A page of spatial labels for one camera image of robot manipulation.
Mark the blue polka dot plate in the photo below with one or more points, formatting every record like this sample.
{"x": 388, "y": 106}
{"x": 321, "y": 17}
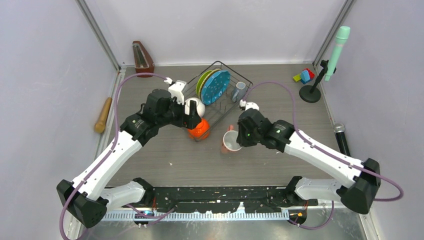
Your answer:
{"x": 215, "y": 85}

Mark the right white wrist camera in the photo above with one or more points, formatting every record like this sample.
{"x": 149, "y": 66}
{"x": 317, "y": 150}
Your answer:
{"x": 246, "y": 105}

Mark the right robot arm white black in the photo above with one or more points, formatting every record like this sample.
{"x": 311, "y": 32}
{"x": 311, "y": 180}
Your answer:
{"x": 353, "y": 181}

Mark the mint green microphone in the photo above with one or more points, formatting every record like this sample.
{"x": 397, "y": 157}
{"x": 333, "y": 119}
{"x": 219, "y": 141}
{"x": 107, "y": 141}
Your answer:
{"x": 341, "y": 38}

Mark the black wire dish rack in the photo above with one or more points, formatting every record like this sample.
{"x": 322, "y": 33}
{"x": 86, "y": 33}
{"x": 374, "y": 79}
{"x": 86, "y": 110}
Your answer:
{"x": 217, "y": 111}

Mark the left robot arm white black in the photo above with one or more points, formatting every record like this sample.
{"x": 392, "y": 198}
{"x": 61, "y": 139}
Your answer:
{"x": 86, "y": 197}

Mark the white mug red handle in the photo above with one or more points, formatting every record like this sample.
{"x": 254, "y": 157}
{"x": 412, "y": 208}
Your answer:
{"x": 229, "y": 142}

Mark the lime green plate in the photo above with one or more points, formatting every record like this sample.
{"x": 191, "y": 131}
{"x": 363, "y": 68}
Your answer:
{"x": 199, "y": 84}

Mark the white bowl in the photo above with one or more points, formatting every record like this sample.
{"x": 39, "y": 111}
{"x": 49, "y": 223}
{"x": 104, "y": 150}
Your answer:
{"x": 200, "y": 107}

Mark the brown wooden metronome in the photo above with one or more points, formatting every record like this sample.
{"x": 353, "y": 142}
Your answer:
{"x": 143, "y": 62}

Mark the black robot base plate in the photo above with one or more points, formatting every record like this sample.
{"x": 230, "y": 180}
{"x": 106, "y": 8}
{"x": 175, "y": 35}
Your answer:
{"x": 222, "y": 199}

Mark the white mug grey handle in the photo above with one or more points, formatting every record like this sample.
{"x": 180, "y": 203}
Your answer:
{"x": 239, "y": 91}

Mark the colourful toy blocks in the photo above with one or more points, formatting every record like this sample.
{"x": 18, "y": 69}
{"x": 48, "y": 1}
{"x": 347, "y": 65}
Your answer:
{"x": 305, "y": 76}

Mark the wooden rolling pin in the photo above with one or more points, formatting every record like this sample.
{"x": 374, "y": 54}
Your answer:
{"x": 100, "y": 125}

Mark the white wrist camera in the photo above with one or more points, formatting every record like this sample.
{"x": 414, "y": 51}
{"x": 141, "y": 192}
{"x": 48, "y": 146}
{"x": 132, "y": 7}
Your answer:
{"x": 246, "y": 105}
{"x": 176, "y": 90}

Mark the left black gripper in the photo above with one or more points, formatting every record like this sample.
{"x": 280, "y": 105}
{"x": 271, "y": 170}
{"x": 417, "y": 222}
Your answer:
{"x": 194, "y": 118}

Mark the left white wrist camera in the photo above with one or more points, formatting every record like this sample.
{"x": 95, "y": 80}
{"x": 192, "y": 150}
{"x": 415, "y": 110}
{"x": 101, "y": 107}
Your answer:
{"x": 176, "y": 90}

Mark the orange bowl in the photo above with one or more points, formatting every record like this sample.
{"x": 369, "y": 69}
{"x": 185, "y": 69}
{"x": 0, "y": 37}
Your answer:
{"x": 201, "y": 131}

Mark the black handheld microphone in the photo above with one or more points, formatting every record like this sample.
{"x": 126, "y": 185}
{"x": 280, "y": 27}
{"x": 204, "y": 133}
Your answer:
{"x": 340, "y": 136}

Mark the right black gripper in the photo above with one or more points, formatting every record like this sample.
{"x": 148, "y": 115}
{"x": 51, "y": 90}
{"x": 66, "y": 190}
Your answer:
{"x": 241, "y": 139}

